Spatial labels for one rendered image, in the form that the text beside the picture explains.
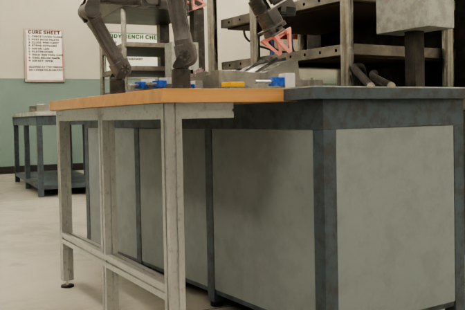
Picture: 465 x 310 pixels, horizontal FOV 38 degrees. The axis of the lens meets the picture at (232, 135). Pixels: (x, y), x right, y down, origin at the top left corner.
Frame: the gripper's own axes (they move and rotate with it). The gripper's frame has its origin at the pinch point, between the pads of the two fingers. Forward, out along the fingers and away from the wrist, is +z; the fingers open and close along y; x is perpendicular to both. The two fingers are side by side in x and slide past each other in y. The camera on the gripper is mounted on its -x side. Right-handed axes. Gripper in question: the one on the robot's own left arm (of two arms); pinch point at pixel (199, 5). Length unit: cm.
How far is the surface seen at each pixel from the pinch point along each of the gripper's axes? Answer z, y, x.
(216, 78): -14, -40, 34
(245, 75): -2, -41, 33
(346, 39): 60, -25, 14
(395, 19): 73, -42, 6
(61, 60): 129, 678, -39
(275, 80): -12, -78, 37
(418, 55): 81, -48, 22
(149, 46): 149, 407, -32
